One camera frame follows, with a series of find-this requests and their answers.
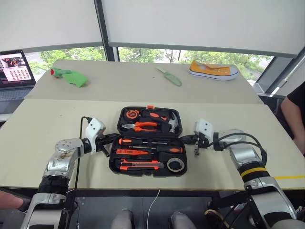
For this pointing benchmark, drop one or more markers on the narrow white roller blind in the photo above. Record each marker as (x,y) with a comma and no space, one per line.
(47,21)

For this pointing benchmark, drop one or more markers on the wide white roller blind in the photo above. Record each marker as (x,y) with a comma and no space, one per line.
(202,23)

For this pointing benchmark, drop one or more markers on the green plastic trowel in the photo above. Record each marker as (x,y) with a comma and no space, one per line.
(172,78)

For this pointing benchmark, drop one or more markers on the black orange utility knife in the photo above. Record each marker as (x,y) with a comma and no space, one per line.
(138,165)

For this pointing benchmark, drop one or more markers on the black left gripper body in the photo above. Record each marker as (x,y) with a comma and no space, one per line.
(103,142)

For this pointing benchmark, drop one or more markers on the dark window frame post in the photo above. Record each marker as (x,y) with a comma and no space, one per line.
(108,53)

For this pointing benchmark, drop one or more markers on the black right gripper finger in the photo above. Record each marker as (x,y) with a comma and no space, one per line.
(190,142)
(188,138)

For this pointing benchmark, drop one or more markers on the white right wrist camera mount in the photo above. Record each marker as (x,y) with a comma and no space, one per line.
(203,128)

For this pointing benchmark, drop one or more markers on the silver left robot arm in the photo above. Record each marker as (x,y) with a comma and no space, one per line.
(59,157)

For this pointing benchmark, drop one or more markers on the bystander in black shirt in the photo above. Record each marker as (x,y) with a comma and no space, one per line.
(294,112)

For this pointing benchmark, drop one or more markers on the open grey laptop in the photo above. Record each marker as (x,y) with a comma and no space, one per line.
(14,71)

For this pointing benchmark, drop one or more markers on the yellow tape strip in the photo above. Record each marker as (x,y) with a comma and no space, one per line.
(290,177)

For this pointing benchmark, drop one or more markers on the green cloth toy red tip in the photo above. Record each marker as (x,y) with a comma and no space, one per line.
(76,78)

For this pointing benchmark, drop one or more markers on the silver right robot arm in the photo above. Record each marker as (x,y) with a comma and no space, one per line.
(250,157)

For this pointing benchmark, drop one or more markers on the orange voltage tester pen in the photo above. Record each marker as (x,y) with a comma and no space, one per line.
(128,151)

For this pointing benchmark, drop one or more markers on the black plastic tool case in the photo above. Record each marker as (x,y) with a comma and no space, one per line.
(147,143)

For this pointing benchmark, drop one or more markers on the orange black tape measure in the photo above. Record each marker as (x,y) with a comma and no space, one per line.
(131,114)

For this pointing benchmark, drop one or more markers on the grey rounded shape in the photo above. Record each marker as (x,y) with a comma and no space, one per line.
(181,220)
(122,219)

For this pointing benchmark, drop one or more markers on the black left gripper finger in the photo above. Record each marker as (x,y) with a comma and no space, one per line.
(108,142)
(114,136)

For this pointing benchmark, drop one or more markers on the black electrical tape roll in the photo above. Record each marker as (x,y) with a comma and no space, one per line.
(169,167)

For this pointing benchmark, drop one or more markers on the yellow canvas sneaker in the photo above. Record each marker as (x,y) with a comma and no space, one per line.
(212,71)

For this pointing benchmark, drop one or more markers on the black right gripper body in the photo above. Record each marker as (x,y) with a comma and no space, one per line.
(202,140)

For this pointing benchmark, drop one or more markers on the black table frame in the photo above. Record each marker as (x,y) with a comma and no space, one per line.
(119,194)

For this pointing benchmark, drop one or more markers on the bystander bare forearm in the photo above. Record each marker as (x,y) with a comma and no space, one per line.
(10,200)

